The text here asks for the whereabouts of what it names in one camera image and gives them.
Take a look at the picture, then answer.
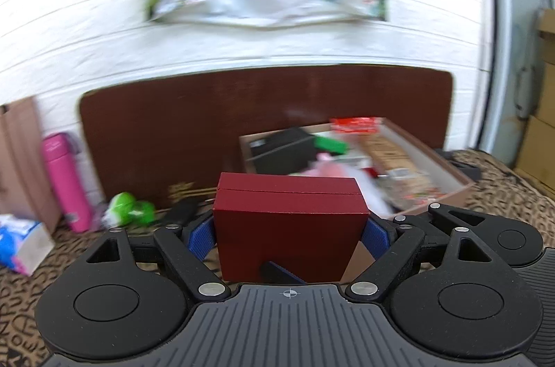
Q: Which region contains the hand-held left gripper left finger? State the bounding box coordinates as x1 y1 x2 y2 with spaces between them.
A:
84 217 230 301

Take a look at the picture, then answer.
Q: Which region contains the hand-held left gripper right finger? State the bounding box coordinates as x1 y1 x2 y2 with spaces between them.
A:
345 220 495 302

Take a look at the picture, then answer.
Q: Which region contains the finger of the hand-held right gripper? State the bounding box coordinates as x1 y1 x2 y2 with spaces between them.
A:
394 203 488 238
259 261 307 285

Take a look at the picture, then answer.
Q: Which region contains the dark red box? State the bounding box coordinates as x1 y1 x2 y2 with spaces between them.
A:
212 172 370 284

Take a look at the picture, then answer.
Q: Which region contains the small black object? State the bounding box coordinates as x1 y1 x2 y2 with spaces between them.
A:
166 197 201 225

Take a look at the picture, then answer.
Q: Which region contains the flat black object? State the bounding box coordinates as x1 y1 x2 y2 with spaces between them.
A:
435 147 483 182

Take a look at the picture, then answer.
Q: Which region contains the tan printed box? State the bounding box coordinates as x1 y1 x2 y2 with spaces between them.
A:
363 136 431 179

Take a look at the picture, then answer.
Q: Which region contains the green white packet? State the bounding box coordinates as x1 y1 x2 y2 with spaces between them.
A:
103 191 157 228

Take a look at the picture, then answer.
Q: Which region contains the green item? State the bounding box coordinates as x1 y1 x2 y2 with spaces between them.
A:
314 135 350 155

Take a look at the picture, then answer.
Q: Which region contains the brown wooden board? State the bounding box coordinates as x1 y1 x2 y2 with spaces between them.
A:
78 63 454 211

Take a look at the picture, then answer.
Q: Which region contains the red white packet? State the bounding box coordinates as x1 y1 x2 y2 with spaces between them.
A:
328 116 383 136

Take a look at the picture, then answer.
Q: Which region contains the pink thermos bottle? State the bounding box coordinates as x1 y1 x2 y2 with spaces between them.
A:
42 132 94 233

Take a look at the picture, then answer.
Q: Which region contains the blue tissue pack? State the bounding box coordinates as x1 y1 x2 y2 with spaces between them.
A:
0 214 56 278

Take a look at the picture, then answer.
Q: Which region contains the grey metal door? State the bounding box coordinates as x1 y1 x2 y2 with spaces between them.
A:
475 0 555 177

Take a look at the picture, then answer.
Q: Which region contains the letter print brown tablecloth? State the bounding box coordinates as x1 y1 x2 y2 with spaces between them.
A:
0 148 555 367

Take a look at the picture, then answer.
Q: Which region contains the beige paper bag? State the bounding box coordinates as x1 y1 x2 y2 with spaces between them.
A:
0 96 62 234

